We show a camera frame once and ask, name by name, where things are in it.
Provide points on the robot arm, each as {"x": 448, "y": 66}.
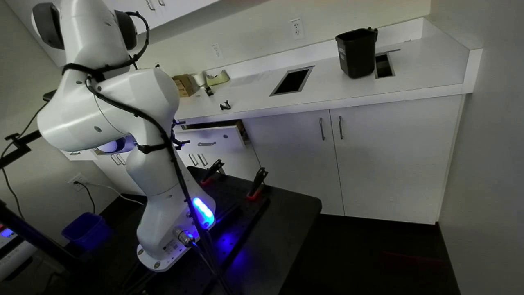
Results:
{"x": 82, "y": 119}

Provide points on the white drawer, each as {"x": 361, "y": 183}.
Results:
{"x": 221, "y": 137}

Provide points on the white cabinet door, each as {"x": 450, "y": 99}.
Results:
{"x": 393, "y": 159}
{"x": 294, "y": 164}

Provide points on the small black clip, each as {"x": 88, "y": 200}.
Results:
{"x": 225, "y": 105}

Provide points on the metal-rimmed counter opening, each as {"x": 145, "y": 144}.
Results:
{"x": 384, "y": 65}
{"x": 292, "y": 81}

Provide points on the small black object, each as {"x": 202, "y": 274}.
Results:
{"x": 209, "y": 91}

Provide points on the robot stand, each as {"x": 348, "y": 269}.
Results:
{"x": 270, "y": 229}

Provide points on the tape dispenser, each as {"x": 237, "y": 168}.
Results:
{"x": 217, "y": 78}

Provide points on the white paper roll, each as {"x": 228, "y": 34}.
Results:
{"x": 199, "y": 79}

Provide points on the cardboard box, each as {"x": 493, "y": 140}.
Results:
{"x": 184, "y": 85}

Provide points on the black plastic bin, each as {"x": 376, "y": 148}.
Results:
{"x": 356, "y": 53}

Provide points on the blue plastic bin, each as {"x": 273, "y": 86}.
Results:
{"x": 85, "y": 229}

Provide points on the white device with blue light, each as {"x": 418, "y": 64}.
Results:
{"x": 14, "y": 254}

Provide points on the wall socket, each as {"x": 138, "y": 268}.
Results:
{"x": 76, "y": 180}
{"x": 216, "y": 50}
{"x": 297, "y": 28}

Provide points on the camera on mount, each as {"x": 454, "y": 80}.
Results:
{"x": 18, "y": 143}

